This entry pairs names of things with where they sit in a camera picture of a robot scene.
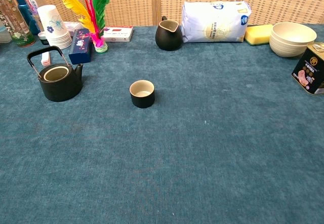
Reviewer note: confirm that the black ceramic tea cup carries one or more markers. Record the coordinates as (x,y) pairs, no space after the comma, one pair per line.
(143,101)

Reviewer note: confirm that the blue tablecloth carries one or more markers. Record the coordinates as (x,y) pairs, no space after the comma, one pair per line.
(177,145)

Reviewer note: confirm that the black ceramic pitcher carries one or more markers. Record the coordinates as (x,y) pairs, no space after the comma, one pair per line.
(168,40)

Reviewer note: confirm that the red white flat box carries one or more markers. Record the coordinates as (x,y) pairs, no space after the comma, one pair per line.
(117,34)

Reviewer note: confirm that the white plastic bag package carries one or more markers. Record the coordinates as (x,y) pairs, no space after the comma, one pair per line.
(215,23)

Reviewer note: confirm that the dark blue long box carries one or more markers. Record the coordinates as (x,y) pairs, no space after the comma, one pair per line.
(81,49)

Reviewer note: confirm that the colourful feather shuttlecock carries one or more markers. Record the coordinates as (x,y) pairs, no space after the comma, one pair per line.
(98,6)

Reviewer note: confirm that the yellow green sponge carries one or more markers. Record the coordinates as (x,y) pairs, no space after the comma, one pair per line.
(257,34)

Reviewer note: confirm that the white pink small box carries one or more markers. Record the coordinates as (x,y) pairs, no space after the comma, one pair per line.
(72,26)

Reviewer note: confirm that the small black white jar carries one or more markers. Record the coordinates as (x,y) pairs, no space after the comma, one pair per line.
(43,39)

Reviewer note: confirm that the cream bowl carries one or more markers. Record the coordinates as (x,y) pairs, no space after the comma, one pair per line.
(286,51)
(293,32)

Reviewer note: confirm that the stack of flowered paper cups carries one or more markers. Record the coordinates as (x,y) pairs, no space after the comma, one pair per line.
(53,23)

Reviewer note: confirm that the black luncheon meat can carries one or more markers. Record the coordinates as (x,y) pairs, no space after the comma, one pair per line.
(310,69)

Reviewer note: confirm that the green label drink bottle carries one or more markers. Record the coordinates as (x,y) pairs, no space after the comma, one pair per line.
(17,29)

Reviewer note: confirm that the blue plastic bottle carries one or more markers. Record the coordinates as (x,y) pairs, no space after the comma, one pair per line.
(24,11)

